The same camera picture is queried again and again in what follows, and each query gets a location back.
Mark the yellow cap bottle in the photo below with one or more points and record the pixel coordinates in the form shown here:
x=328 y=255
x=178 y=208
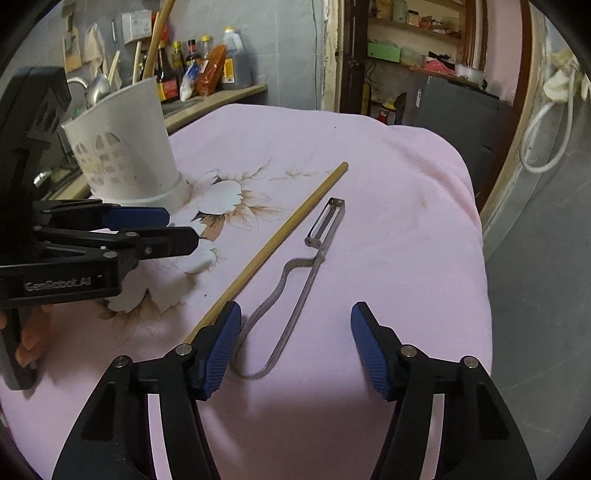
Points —
x=205 y=46

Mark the red cap dark bottle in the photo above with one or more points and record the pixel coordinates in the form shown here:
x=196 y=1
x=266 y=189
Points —
x=191 y=53

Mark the pink floral blanket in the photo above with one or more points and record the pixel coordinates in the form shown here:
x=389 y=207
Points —
x=392 y=207

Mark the cream door frame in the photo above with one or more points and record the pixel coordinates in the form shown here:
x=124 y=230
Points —
x=512 y=138

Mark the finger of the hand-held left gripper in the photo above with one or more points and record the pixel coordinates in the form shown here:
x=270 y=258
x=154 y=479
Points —
x=138 y=215
x=171 y=242

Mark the metal peeler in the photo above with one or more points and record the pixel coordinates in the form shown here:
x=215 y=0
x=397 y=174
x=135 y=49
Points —
x=315 y=243

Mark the wooden shelf unit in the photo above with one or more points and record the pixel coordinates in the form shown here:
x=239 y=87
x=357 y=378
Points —
x=415 y=30

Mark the grey cabinet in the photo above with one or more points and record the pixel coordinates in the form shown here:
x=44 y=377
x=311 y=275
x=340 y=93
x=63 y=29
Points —
x=461 y=120

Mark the orange seasoning packet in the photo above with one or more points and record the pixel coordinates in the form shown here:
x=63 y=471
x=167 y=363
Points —
x=213 y=69

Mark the red canister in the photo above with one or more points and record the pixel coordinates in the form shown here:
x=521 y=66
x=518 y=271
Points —
x=383 y=114

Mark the hanging cutting board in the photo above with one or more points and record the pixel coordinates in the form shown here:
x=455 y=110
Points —
x=70 y=41

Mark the metal faucet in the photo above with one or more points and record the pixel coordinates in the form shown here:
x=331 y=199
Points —
x=76 y=82

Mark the green box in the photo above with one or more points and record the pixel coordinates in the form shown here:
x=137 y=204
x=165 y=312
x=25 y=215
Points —
x=384 y=51

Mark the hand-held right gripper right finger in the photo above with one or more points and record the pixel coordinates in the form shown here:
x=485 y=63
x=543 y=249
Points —
x=369 y=350

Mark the thick wooden stick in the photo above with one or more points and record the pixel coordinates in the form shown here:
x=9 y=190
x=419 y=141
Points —
x=159 y=37

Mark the large dark sauce jug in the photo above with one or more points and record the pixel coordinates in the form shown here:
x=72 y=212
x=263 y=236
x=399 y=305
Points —
x=236 y=60

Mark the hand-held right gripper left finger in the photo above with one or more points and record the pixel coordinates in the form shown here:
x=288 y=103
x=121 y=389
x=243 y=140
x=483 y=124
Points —
x=221 y=350

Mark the brown wooden door frame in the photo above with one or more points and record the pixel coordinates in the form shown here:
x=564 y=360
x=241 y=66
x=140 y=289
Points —
x=341 y=55

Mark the white plastic utensil holder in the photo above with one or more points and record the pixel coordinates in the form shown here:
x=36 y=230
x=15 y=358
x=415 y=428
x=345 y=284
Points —
x=138 y=138

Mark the small dark bottle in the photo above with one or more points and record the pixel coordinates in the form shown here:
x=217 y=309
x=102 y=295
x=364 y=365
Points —
x=177 y=57

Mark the pink cloth on cabinet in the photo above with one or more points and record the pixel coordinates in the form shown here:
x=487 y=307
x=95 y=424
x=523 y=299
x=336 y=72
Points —
x=436 y=64

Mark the person's left hand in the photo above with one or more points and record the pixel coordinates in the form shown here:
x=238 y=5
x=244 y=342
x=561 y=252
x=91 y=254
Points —
x=34 y=332

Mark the light wooden stick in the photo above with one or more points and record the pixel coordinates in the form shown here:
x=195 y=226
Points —
x=136 y=62
x=114 y=69

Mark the white power strip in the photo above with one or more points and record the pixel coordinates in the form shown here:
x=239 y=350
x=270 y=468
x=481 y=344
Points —
x=561 y=78

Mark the soy sauce bottle red label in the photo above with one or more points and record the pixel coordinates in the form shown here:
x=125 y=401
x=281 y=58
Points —
x=168 y=85

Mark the white wall box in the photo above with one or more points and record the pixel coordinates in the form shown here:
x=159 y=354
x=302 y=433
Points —
x=136 y=24

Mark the wooden chopstick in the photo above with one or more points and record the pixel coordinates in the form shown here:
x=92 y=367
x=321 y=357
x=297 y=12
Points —
x=277 y=240

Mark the yellow level tool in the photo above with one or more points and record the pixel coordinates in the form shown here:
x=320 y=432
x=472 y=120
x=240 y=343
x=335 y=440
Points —
x=367 y=99

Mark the white blue plastic bag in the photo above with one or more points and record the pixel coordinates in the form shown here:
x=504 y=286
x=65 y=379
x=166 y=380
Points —
x=189 y=82

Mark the hanging beige cloth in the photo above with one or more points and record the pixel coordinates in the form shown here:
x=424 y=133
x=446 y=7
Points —
x=94 y=44

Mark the metal ladle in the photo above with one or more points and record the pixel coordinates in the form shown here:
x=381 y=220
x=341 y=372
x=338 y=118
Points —
x=98 y=90

